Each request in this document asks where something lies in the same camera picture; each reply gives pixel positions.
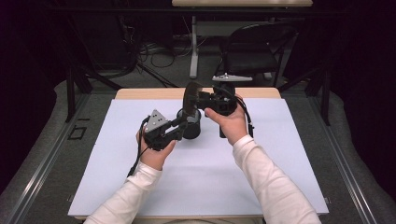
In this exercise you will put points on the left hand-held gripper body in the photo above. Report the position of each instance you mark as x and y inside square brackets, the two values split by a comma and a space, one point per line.
[155, 124]

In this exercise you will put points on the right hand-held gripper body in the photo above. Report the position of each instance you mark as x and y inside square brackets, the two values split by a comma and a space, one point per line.
[224, 99]

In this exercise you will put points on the black mesh pen holder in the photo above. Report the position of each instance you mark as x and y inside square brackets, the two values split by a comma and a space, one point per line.
[192, 129]

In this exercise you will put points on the dark brown comb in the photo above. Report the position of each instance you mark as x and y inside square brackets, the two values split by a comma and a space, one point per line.
[190, 99]

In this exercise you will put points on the person's right hand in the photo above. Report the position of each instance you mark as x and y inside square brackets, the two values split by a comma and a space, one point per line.
[233, 127]

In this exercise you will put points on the person's left hand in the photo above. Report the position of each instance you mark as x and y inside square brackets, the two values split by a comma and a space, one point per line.
[152, 158]

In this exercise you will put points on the white paper sheet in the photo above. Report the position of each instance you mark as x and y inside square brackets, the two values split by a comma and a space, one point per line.
[199, 174]

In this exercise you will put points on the wooden table with white legs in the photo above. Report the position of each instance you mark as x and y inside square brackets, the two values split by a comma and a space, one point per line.
[194, 49]

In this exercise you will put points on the black folding chair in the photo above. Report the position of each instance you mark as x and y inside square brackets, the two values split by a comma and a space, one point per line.
[252, 59]

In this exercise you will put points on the black metal stand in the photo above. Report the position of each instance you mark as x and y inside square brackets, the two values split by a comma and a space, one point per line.
[325, 93]
[70, 93]

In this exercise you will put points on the metal floor rail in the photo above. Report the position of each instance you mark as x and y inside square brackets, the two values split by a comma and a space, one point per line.
[40, 174]
[348, 174]

